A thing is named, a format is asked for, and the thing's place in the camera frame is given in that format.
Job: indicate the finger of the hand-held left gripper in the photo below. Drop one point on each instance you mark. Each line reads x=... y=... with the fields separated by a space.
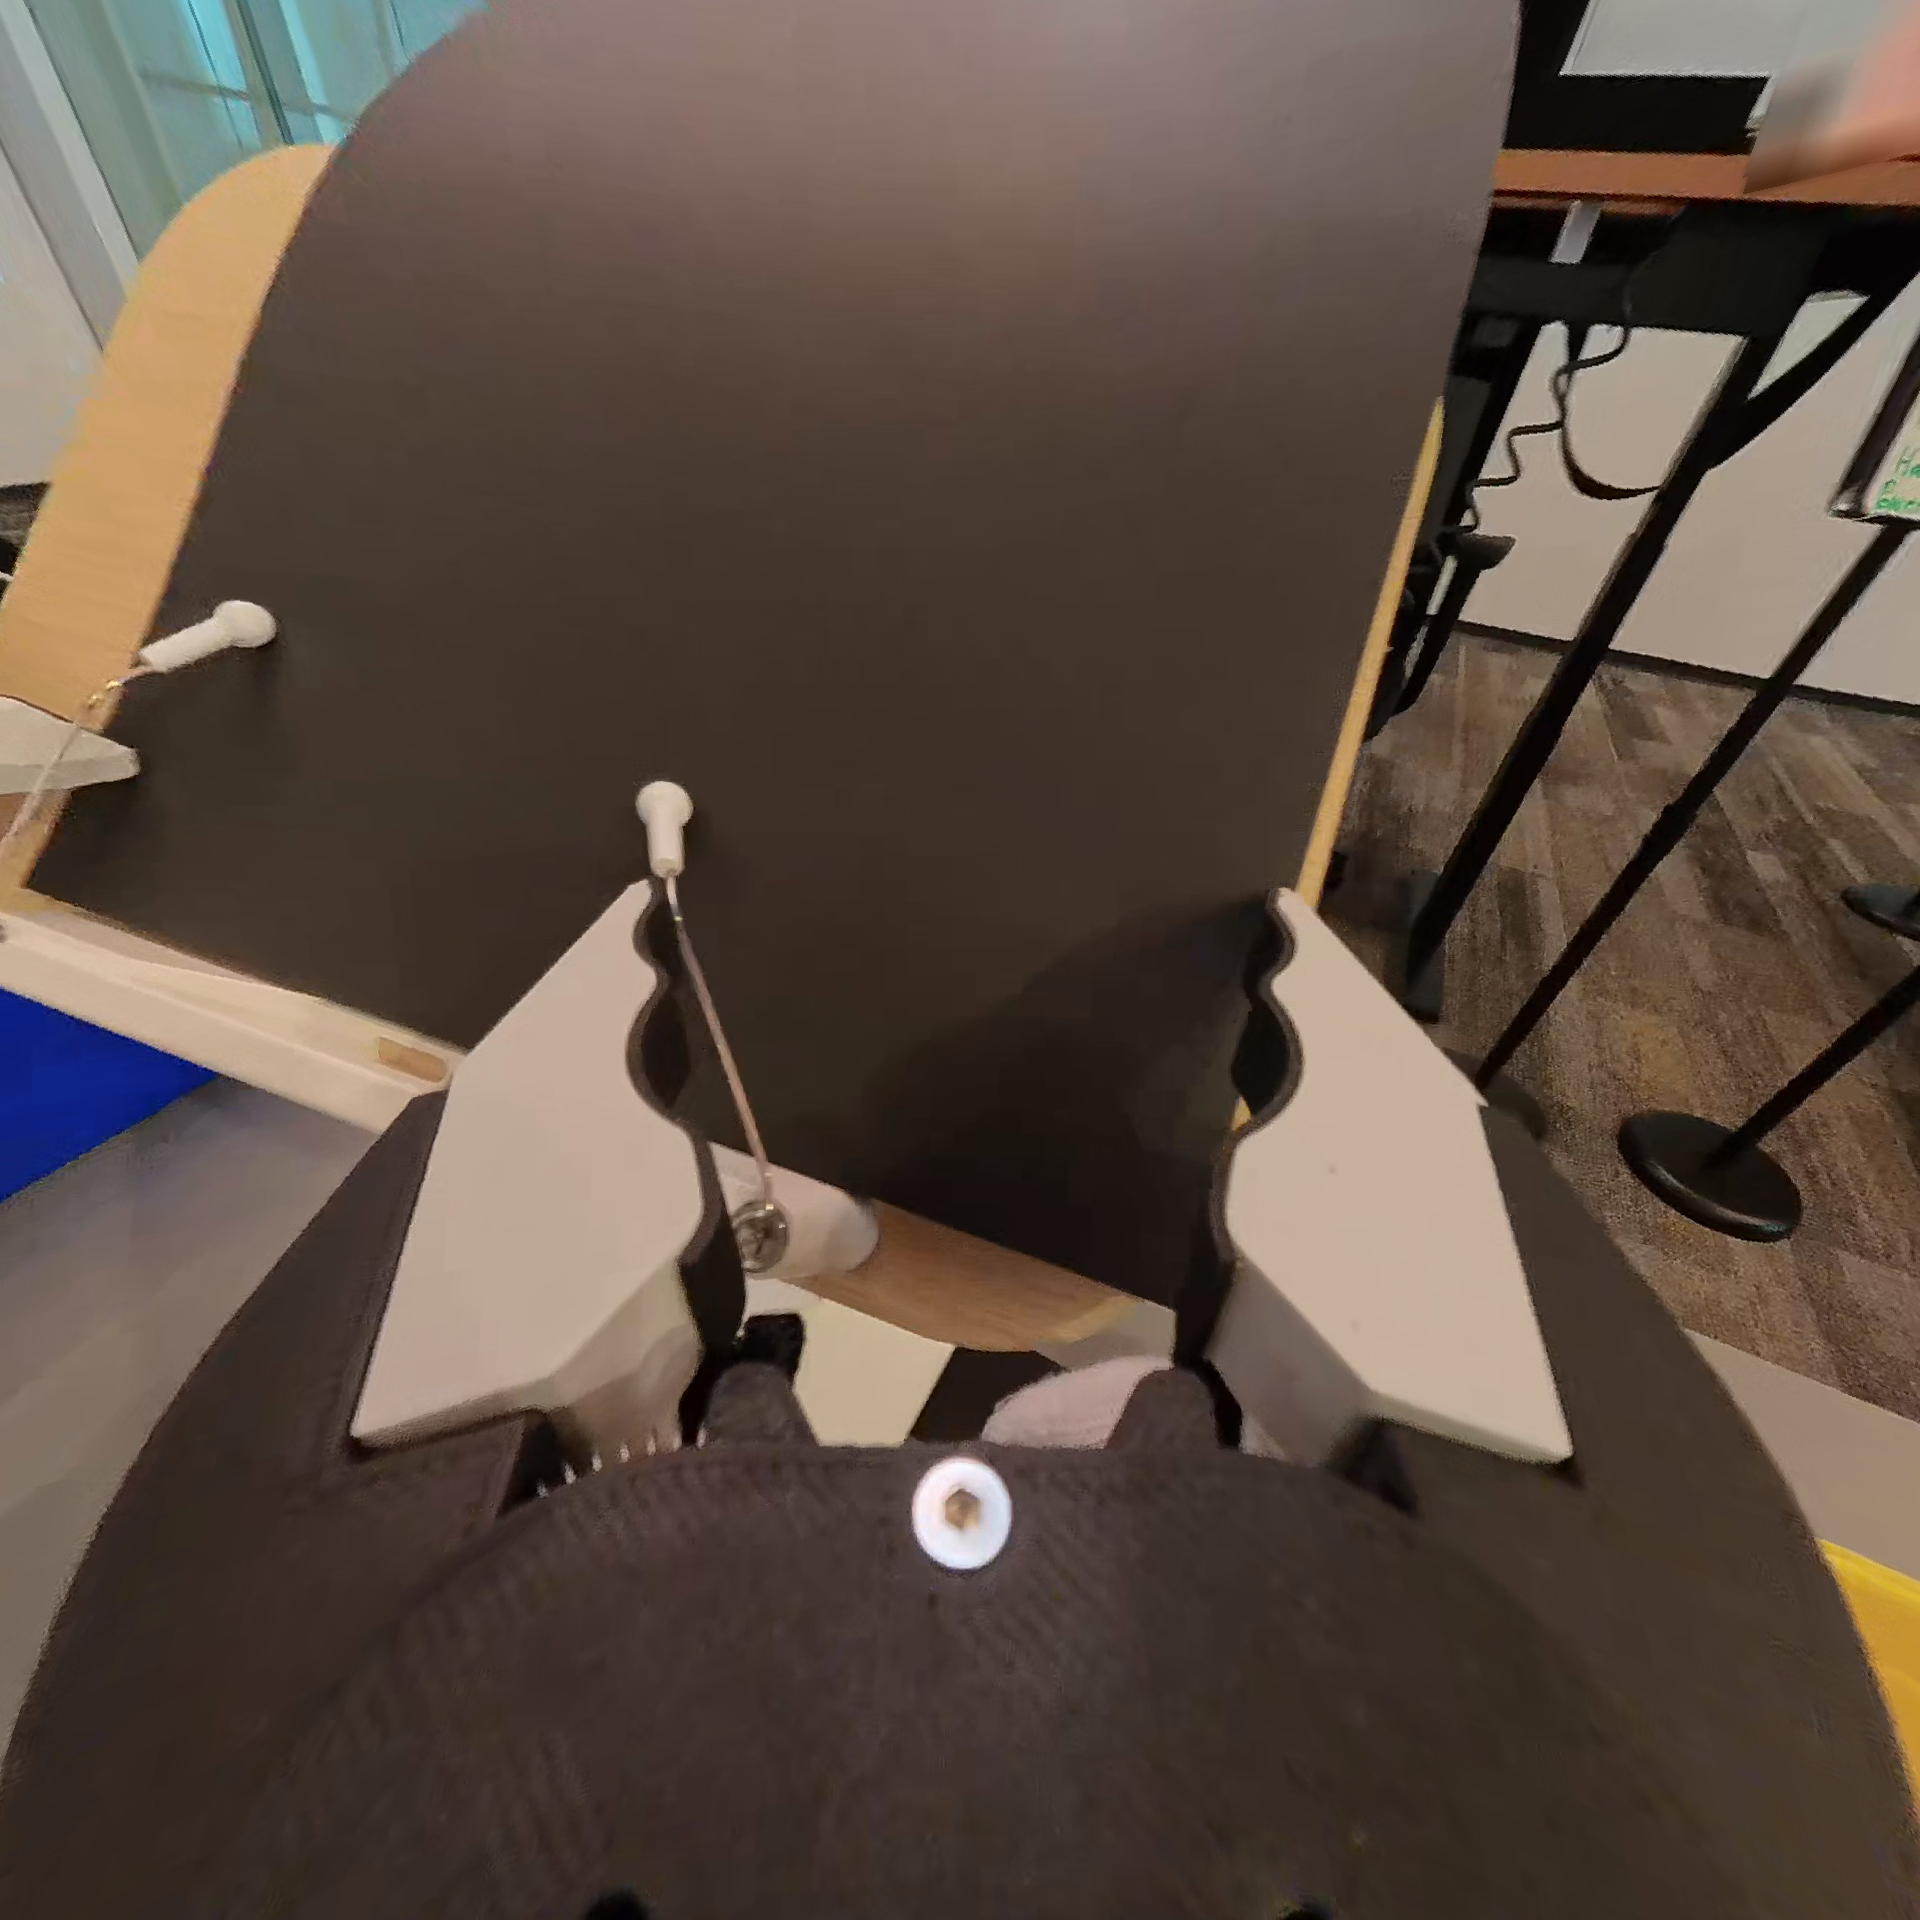
x=60 y=750

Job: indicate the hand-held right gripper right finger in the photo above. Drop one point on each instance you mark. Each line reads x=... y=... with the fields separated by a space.
x=1381 y=1202

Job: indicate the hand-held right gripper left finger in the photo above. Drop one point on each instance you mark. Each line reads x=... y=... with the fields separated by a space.
x=541 y=1202

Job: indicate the yellow plastic bin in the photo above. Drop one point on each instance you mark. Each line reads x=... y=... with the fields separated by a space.
x=1882 y=1652

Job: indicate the wooden book stand white base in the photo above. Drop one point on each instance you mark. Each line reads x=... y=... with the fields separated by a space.
x=827 y=525

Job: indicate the blue plastic bin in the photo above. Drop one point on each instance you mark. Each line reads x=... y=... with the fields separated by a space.
x=76 y=1096

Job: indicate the handwritten whiteboard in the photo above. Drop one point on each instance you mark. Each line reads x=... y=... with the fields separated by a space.
x=1882 y=474

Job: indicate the wooden edge desk black legs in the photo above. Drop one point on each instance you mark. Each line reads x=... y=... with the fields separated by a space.
x=1652 y=182

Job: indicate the black computer monitor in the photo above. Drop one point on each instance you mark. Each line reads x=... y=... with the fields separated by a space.
x=1621 y=91

